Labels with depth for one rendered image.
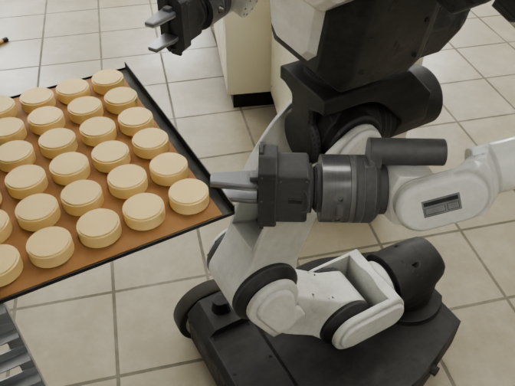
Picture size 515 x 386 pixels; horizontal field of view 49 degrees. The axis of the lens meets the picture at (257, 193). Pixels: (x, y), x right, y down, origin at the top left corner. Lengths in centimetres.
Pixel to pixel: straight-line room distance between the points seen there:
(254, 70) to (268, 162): 179
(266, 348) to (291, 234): 49
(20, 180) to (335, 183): 40
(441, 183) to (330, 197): 13
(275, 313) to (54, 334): 88
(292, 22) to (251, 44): 155
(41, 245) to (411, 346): 109
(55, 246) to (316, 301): 74
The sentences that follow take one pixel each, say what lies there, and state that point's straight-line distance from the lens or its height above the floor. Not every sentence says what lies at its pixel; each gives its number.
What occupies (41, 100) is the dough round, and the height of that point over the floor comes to 97.
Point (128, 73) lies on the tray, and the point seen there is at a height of 95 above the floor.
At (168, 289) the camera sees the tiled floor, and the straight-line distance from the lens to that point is 184.
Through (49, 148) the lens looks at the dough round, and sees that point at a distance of 82.
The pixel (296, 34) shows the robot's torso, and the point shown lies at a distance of 84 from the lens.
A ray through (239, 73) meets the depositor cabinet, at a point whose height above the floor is 19.
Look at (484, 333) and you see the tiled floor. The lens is 186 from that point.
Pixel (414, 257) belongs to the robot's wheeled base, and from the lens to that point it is 149.
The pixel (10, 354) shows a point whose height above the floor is 33.
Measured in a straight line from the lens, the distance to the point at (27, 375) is 149.
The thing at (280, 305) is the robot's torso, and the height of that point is 55.
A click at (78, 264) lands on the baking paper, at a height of 95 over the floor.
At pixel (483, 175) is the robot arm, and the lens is 72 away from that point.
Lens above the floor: 144
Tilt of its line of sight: 43 degrees down
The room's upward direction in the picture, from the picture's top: straight up
